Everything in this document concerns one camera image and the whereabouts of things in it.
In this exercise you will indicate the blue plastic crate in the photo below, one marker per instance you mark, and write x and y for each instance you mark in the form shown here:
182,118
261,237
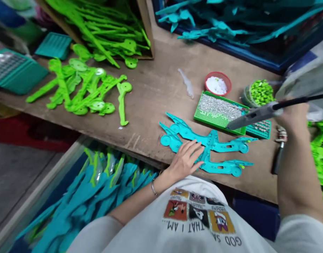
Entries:
256,56

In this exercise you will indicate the clear plastic cup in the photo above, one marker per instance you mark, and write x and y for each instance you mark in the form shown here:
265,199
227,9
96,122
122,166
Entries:
246,96

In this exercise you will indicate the heap of white small parts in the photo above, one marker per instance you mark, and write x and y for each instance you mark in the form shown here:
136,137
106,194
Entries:
217,85

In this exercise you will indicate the person's left middle finger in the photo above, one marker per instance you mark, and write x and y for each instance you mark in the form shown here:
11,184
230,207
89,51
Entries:
195,150

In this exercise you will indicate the person's right fingers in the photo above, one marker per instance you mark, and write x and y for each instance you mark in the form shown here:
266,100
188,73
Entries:
280,118

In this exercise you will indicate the red mesh basket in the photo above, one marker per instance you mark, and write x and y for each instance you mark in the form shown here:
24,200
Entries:
207,79

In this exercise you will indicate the person's left ring finger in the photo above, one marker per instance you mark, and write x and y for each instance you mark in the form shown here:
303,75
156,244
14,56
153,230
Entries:
189,148

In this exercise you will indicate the large teal screw tray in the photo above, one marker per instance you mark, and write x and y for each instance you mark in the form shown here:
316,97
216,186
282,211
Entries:
27,76

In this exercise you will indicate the person's left little finger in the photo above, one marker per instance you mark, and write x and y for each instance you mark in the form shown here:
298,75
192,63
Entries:
180,149

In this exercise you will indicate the person's body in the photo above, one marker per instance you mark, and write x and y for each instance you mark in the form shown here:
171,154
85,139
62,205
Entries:
177,232

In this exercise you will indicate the person's left index finger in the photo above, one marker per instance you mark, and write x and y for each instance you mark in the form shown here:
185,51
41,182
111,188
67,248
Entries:
199,155

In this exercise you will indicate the heap of small green parts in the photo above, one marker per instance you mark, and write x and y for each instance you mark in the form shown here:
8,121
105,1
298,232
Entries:
261,91

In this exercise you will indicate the heap of silver screws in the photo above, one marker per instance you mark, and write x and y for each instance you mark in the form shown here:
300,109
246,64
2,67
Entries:
217,106

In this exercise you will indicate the white plastic scrap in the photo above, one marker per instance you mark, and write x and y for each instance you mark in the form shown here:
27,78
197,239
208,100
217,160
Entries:
187,84

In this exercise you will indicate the cardboard box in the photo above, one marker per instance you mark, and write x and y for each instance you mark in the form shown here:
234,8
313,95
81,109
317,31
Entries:
148,26

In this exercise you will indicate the pile of green toy parts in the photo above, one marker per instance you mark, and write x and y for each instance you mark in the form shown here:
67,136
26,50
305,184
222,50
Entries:
77,89
108,31

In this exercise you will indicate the person's left hand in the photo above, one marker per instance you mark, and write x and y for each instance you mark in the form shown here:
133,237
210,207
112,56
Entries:
184,163

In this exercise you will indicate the person's right hand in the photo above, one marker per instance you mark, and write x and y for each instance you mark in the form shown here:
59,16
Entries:
294,117

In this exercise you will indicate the pile of teal assembled toys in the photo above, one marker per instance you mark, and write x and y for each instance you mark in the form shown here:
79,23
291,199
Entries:
98,189

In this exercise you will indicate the person's left thumb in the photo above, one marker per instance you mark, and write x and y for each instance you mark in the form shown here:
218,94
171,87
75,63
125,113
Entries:
198,166

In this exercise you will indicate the teal plastic toy half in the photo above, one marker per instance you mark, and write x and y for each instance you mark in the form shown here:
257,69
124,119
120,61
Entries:
224,166
230,145
169,141
181,126

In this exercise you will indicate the grey electric screwdriver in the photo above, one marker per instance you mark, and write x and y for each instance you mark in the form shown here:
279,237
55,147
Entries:
251,116

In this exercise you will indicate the pile of teal toy shells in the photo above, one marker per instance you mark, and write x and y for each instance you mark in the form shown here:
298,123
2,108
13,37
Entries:
230,23

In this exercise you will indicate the green perforated screw tray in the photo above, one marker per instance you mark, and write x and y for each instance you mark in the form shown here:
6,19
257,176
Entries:
203,116

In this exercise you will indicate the teal ribbed tray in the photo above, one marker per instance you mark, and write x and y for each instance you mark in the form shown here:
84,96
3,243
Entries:
54,46

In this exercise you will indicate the grey plastic sack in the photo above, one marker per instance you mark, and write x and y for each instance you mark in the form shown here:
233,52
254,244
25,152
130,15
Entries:
309,73

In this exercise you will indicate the grey plastic bin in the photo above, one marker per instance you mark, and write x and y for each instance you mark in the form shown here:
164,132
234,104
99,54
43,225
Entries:
32,195

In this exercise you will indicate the pile of green spiky parts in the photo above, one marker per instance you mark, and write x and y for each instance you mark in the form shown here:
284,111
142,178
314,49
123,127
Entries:
322,158

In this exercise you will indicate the small teal screw tray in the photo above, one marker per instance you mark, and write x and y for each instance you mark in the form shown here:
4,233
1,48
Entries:
260,129

